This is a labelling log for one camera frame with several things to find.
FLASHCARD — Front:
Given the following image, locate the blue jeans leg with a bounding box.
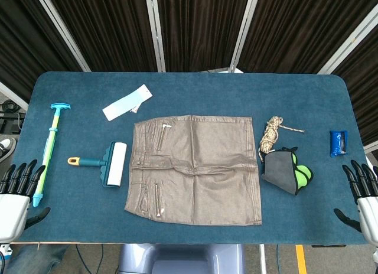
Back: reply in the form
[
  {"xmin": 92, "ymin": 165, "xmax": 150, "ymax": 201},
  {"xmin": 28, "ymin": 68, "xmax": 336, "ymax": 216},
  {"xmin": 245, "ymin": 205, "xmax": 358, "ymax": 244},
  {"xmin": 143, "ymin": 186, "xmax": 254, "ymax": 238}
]
[{"xmin": 5, "ymin": 244, "xmax": 71, "ymax": 274}]

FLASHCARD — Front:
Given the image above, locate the white table leg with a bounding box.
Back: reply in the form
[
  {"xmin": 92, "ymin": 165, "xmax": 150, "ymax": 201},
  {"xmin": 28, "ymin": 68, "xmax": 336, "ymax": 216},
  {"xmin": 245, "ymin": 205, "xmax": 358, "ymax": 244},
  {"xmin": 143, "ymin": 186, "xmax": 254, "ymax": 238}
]
[{"xmin": 258, "ymin": 243, "xmax": 268, "ymax": 274}]

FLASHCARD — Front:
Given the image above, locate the teal and green pump toy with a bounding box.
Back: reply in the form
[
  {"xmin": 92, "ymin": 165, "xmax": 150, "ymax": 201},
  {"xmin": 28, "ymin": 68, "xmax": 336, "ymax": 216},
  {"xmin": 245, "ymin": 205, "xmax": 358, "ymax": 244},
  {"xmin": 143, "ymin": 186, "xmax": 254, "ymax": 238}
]
[{"xmin": 32, "ymin": 102, "xmax": 71, "ymax": 208}]

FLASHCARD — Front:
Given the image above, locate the white and black shoe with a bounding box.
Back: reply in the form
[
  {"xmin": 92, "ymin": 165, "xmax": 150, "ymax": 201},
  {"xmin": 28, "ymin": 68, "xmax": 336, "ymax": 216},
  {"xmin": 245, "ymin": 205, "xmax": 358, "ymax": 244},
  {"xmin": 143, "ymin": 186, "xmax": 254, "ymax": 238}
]
[{"xmin": 0, "ymin": 138, "xmax": 17, "ymax": 161}]

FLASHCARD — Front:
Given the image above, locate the grey and green cloth item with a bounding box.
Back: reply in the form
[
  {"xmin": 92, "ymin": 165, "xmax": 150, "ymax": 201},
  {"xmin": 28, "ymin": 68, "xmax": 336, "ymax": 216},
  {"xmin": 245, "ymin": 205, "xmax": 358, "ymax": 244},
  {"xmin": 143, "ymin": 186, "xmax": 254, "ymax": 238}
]
[{"xmin": 260, "ymin": 146, "xmax": 314, "ymax": 197}]

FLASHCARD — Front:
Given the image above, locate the blue felt table mat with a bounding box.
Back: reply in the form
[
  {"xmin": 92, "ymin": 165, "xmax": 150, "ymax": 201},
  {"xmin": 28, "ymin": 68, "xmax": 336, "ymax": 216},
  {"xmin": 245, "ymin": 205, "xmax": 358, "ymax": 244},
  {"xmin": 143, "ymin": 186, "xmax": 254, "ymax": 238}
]
[{"xmin": 13, "ymin": 71, "xmax": 369, "ymax": 245}]

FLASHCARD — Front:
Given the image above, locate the beige braided rope bundle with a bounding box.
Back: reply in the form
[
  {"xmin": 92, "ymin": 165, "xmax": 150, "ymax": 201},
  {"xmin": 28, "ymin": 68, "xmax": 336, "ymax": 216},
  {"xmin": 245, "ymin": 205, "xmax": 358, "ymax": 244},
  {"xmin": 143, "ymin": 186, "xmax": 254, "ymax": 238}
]
[{"xmin": 258, "ymin": 115, "xmax": 305, "ymax": 162}]

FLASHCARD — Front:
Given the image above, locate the white screen frame post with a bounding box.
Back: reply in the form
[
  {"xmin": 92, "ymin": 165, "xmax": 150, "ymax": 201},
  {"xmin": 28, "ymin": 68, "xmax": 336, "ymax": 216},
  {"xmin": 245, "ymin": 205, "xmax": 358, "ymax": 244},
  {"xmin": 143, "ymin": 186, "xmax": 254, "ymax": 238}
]
[
  {"xmin": 144, "ymin": 0, "xmax": 167, "ymax": 73},
  {"xmin": 229, "ymin": 0, "xmax": 260, "ymax": 73},
  {"xmin": 317, "ymin": 11, "xmax": 378, "ymax": 76},
  {"xmin": 32, "ymin": 0, "xmax": 92, "ymax": 73},
  {"xmin": 0, "ymin": 81, "xmax": 29, "ymax": 111}
]

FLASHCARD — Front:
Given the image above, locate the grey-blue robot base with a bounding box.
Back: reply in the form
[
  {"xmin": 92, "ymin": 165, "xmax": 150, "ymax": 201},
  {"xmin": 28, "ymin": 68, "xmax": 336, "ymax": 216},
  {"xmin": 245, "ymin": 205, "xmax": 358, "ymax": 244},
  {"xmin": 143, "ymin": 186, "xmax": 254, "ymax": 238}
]
[{"xmin": 118, "ymin": 243, "xmax": 246, "ymax": 274}]

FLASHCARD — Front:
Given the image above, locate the teal and white lint roller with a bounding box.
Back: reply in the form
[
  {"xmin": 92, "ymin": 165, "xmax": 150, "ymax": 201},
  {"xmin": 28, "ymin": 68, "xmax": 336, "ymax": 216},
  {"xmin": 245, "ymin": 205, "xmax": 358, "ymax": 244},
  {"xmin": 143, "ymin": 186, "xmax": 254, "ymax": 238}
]
[{"xmin": 67, "ymin": 141, "xmax": 128, "ymax": 188}]

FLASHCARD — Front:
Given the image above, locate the light blue paper tag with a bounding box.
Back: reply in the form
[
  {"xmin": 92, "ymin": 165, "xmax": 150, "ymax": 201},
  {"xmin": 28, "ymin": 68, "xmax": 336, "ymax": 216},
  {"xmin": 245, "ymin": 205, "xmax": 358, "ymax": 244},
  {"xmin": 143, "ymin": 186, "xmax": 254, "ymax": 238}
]
[{"xmin": 102, "ymin": 84, "xmax": 153, "ymax": 121}]

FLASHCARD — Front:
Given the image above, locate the left black-fingered robot hand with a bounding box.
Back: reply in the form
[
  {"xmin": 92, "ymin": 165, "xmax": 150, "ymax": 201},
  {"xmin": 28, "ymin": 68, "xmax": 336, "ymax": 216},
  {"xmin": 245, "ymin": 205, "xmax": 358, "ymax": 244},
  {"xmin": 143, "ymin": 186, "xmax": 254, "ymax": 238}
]
[{"xmin": 0, "ymin": 159, "xmax": 51, "ymax": 244}]

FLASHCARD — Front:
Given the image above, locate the dark brown pleated curtain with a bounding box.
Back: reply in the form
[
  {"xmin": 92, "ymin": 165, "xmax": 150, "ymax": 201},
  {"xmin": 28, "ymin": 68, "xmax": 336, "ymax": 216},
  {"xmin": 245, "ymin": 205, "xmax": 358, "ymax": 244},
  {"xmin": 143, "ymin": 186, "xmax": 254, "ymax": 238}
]
[
  {"xmin": 156, "ymin": 0, "xmax": 252, "ymax": 73},
  {"xmin": 44, "ymin": 0, "xmax": 157, "ymax": 73},
  {"xmin": 332, "ymin": 34, "xmax": 378, "ymax": 146},
  {"xmin": 0, "ymin": 0, "xmax": 83, "ymax": 103},
  {"xmin": 237, "ymin": 0, "xmax": 378, "ymax": 74}
]

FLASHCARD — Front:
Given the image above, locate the blue plastic packet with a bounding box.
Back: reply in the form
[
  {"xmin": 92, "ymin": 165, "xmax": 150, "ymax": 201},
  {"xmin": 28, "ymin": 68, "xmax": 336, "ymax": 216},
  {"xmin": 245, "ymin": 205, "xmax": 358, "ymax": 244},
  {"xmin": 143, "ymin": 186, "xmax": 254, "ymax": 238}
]
[{"xmin": 329, "ymin": 130, "xmax": 349, "ymax": 159}]

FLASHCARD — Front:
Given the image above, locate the right black-fingered robot hand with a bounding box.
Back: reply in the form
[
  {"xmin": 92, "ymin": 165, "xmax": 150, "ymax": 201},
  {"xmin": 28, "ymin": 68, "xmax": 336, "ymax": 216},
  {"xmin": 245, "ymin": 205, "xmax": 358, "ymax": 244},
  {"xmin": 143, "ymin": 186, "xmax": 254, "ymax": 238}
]
[{"xmin": 333, "ymin": 159, "xmax": 378, "ymax": 248}]

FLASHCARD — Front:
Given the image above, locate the taupe leather mini skirt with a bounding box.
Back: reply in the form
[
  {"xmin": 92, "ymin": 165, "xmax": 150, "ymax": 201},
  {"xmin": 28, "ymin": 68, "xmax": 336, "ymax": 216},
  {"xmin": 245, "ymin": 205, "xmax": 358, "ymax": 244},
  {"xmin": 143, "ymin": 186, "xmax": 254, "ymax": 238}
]
[{"xmin": 123, "ymin": 114, "xmax": 263, "ymax": 226}]

